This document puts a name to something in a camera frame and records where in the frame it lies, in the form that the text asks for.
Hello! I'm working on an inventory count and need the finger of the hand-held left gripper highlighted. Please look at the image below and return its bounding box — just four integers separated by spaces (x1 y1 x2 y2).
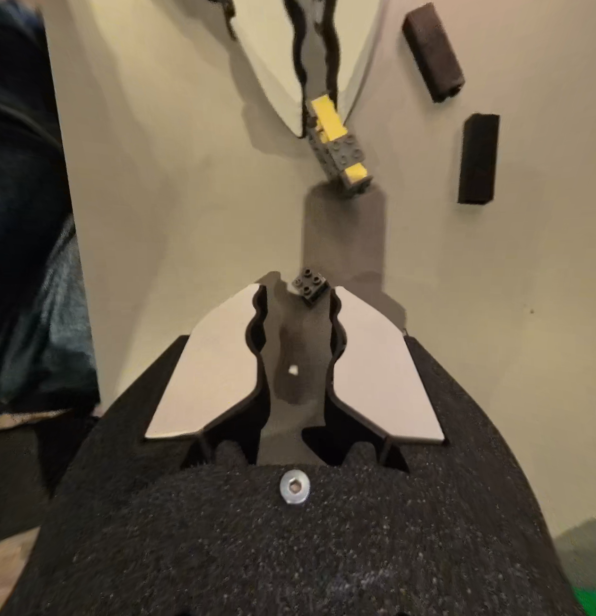
322 0 391 117
229 0 312 140

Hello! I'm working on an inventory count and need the person's blue jeans leg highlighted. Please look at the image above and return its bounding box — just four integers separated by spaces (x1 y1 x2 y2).
0 0 102 419

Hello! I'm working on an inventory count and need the grey desk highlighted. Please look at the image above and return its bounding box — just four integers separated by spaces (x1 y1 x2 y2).
40 0 596 588

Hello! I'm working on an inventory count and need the small dark grey brick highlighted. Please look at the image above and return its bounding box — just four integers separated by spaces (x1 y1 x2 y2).
291 268 328 307

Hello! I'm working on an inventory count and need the long black brick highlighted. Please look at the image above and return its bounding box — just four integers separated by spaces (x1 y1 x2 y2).
402 2 466 104
458 114 501 206

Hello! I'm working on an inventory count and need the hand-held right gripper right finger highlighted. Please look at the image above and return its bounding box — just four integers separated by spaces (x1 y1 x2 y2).
326 286 446 446

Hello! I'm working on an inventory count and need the grey and yellow brick assembly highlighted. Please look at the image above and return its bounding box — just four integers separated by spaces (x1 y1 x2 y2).
305 95 375 199

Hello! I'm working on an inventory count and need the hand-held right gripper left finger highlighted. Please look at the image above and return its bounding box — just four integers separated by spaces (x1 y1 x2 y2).
144 284 271 442

